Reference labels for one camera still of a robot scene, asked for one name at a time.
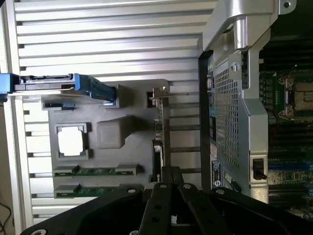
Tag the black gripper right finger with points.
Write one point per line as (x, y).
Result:
(203, 215)

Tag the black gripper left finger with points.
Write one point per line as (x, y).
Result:
(156, 210)

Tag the black label sticker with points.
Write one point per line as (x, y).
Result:
(216, 174)

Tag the green RAM stick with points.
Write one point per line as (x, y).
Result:
(97, 170)
(102, 190)

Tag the black case latch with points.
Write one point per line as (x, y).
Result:
(258, 169)

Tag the grey plastic parts rack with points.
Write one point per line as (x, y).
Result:
(110, 137)

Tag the green motherboard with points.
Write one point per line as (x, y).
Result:
(286, 151)

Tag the silver open PC case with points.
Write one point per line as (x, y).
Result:
(254, 122)

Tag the perforated metal power supply cage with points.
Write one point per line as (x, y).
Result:
(227, 110)

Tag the silver CPU chip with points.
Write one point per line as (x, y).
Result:
(71, 142)

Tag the disk in blue caddy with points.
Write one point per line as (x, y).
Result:
(93, 85)

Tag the graphics card with metal bracket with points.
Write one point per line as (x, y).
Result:
(160, 137)

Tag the CPU socket with metal frame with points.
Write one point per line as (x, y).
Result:
(300, 95)

